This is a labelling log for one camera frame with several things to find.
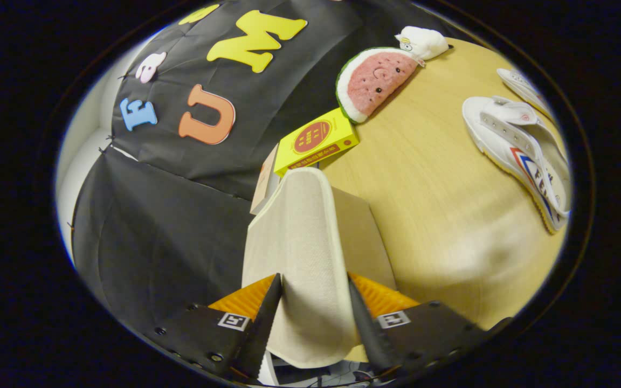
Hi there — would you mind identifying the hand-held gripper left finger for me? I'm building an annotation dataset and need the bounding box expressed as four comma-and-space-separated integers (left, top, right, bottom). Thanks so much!
149, 273, 283, 384

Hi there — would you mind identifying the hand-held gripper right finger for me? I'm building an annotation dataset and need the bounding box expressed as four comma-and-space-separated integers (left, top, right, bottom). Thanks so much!
347, 274, 512, 379

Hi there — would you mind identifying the beige fabric storage box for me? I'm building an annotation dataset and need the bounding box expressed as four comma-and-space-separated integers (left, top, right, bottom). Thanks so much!
241, 167, 397, 370

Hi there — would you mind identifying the white canvas shoe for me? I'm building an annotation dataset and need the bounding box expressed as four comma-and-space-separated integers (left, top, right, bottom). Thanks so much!
462, 96, 571, 234
496, 67, 555, 122

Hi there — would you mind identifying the black backdrop cloth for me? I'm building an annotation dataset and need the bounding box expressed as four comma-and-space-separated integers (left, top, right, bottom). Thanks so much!
71, 0, 467, 335

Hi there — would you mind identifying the beige book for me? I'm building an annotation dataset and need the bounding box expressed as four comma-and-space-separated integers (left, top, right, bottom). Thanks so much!
250, 143, 281, 216

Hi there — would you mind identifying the yellow book with red circle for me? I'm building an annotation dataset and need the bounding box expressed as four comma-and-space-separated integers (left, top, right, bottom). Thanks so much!
274, 107, 360, 177

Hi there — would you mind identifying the watermelon slice plush toy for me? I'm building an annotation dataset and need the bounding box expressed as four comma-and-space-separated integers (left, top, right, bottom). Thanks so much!
335, 47, 425, 124

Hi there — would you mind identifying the white plush toy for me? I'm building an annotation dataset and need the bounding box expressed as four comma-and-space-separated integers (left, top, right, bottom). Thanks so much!
395, 26, 454, 61

